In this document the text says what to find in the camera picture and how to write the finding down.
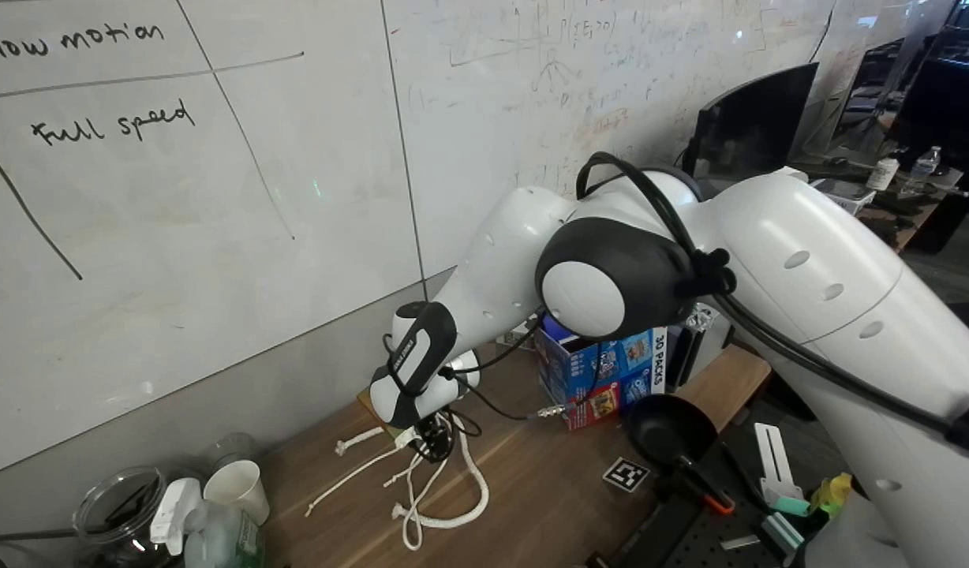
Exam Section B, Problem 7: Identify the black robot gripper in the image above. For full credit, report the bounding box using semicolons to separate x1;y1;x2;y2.
413;410;464;462

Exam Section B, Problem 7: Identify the thick white rope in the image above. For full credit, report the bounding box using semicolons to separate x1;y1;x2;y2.
387;427;493;534

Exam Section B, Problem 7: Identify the thin white rope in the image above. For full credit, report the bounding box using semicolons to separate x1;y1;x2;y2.
303;424;459;555

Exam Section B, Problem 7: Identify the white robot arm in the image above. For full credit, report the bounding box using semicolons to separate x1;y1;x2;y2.
366;162;969;568

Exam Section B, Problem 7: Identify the blue snack pack box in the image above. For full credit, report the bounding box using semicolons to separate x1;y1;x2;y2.
532;316;670;430

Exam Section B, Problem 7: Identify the black white fiducial tag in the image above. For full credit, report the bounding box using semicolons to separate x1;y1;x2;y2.
602;458;651;497

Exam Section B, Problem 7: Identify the white paper cup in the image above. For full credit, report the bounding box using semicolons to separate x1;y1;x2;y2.
203;462;271;523

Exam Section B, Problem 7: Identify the black frying pan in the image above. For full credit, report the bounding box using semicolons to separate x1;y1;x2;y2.
623;394;734;518

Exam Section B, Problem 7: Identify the glass jar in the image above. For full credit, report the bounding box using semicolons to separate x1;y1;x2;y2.
71;466;168;568

